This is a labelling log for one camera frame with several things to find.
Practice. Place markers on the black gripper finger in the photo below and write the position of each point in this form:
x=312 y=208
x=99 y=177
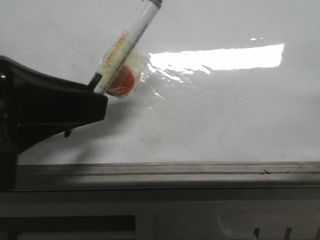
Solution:
x=35 y=106

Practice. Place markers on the white black whiteboard marker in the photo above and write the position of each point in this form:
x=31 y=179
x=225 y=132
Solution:
x=130 y=42

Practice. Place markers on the red ball taped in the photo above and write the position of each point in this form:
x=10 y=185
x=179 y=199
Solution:
x=128 y=77

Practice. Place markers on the white whiteboard with aluminium frame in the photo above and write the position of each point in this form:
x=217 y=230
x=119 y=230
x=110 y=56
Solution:
x=230 y=97

